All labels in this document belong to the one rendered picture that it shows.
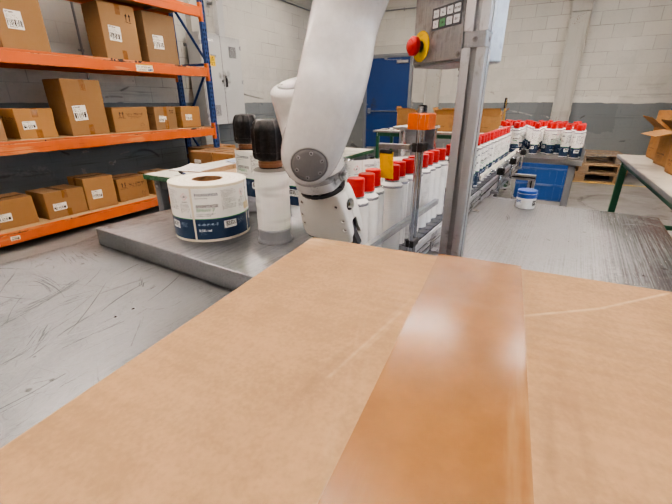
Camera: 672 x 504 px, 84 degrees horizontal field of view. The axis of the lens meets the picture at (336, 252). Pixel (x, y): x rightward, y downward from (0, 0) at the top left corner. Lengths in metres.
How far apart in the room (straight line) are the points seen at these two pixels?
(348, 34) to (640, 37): 8.08
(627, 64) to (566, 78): 0.87
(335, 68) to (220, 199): 0.59
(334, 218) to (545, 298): 0.44
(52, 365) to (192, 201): 0.46
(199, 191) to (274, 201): 0.19
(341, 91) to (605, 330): 0.35
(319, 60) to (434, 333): 0.36
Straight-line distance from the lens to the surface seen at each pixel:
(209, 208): 0.98
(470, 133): 0.81
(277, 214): 0.92
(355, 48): 0.49
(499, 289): 0.22
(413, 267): 0.23
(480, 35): 0.82
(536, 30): 8.46
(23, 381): 0.74
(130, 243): 1.12
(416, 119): 0.75
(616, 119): 8.43
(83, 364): 0.73
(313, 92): 0.45
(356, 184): 0.68
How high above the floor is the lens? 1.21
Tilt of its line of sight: 22 degrees down
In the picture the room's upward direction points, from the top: straight up
